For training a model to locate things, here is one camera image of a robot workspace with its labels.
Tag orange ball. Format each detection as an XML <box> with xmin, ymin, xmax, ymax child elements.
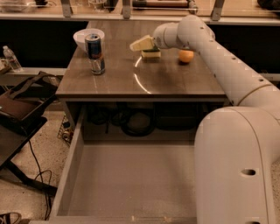
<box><xmin>178</xmin><ymin>50</ymin><xmax>194</xmax><ymax>63</ymax></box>

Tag clear plastic water bottle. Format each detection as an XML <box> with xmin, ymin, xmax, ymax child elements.
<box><xmin>3</xmin><ymin>45</ymin><xmax>23</xmax><ymax>72</ymax></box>

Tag white bowl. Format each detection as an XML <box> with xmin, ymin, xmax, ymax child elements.
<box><xmin>73</xmin><ymin>28</ymin><xmax>105</xmax><ymax>52</ymax></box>

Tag black coiled cables under desk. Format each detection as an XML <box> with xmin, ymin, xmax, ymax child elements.
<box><xmin>86</xmin><ymin>102</ymin><xmax>157</xmax><ymax>137</ymax></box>

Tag blue silver drink can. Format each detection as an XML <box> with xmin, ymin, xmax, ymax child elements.
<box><xmin>85</xmin><ymin>33</ymin><xmax>105</xmax><ymax>75</ymax></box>

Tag black cable on floor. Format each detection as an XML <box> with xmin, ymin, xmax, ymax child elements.
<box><xmin>27</xmin><ymin>140</ymin><xmax>53</xmax><ymax>221</ymax></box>

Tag open grey top drawer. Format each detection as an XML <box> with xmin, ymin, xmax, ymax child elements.
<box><xmin>49</xmin><ymin>109</ymin><xmax>197</xmax><ymax>224</ymax></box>

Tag black folding chair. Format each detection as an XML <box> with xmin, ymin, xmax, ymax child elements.
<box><xmin>0</xmin><ymin>71</ymin><xmax>60</xmax><ymax>196</ymax></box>

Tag green and yellow sponge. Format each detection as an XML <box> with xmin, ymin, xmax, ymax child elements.
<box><xmin>141</xmin><ymin>50</ymin><xmax>161</xmax><ymax>59</ymax></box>

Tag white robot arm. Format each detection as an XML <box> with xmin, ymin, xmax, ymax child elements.
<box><xmin>130</xmin><ymin>15</ymin><xmax>280</xmax><ymax>224</ymax></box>

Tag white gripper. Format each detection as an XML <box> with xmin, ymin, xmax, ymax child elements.
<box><xmin>129</xmin><ymin>23</ymin><xmax>182</xmax><ymax>52</ymax></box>

